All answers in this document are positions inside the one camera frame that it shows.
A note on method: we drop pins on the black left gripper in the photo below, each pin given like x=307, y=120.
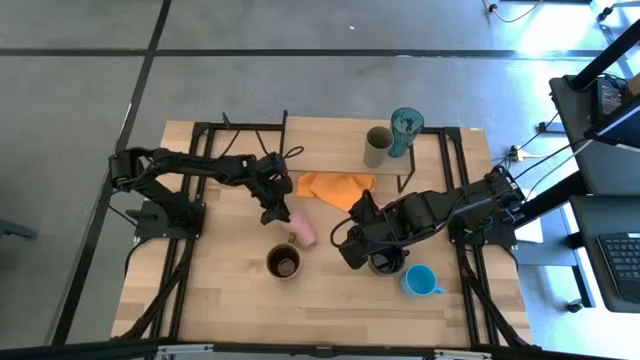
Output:
x=267, y=180

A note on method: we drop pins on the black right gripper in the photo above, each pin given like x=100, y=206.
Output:
x=380, y=225

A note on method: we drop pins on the pink ribbed cup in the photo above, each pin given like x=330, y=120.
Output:
x=305, y=232

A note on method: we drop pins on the black mug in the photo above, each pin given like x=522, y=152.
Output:
x=392, y=267

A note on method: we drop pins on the green brown glazed ceramic mug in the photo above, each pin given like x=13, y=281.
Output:
x=284, y=260

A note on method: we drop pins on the small blue plastic mug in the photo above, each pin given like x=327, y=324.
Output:
x=419, y=281

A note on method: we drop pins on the tall beige cup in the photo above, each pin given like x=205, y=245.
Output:
x=376, y=147

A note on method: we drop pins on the teal transparent glass tumbler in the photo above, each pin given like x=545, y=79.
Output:
x=406, y=130

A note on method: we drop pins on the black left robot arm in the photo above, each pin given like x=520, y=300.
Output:
x=200, y=167

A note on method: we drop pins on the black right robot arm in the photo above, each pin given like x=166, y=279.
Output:
x=480, y=200

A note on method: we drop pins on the orange cloth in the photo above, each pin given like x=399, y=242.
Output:
x=335, y=190

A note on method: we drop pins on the white power strip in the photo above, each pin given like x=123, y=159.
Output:
x=517, y=153

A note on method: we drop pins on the black diagonal pole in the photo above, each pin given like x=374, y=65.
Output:
x=552, y=195
x=607, y=55

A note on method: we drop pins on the dark keyboard desk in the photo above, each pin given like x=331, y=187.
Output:
x=590, y=225

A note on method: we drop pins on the black caster wheel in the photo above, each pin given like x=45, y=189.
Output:
x=575, y=306

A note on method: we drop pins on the grey side desk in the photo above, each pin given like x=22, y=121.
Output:
x=600, y=165

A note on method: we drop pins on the black keyboard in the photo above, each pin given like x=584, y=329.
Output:
x=625, y=265

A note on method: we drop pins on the grey floor foot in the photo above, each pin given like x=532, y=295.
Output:
x=17, y=230

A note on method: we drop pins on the open laptop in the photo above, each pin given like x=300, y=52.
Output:
x=620, y=127

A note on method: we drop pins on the black device on desk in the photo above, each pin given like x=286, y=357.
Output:
x=609, y=97

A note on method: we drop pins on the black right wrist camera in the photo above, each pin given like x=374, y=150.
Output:
x=356, y=255

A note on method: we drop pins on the black camera rig rail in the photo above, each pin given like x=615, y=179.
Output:
x=75, y=350

